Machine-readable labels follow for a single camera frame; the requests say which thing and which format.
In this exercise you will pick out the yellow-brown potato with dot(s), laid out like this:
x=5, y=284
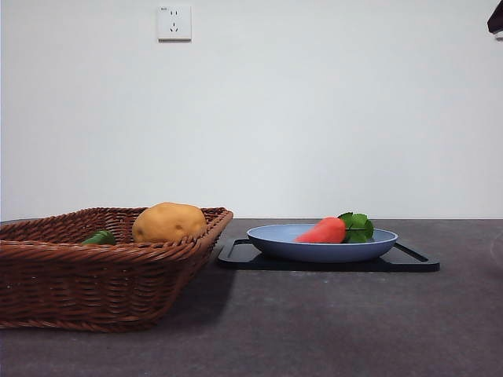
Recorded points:
x=169, y=222

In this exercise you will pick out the green vegetable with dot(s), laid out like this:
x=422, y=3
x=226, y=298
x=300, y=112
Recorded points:
x=100, y=238

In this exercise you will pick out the black flat tray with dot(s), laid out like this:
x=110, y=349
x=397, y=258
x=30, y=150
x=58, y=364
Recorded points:
x=243, y=262

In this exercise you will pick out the orange carrot with green leaves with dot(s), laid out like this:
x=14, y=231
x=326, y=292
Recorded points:
x=326, y=232

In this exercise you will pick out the brown wicker basket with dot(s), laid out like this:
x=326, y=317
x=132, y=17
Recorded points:
x=90, y=282

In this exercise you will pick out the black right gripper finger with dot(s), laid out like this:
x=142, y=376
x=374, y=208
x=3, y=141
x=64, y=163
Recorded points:
x=497, y=21

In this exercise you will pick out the blue round plate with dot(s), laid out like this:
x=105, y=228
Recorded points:
x=314, y=251

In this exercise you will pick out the white wall socket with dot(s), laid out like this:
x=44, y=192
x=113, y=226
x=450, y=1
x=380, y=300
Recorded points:
x=175, y=23

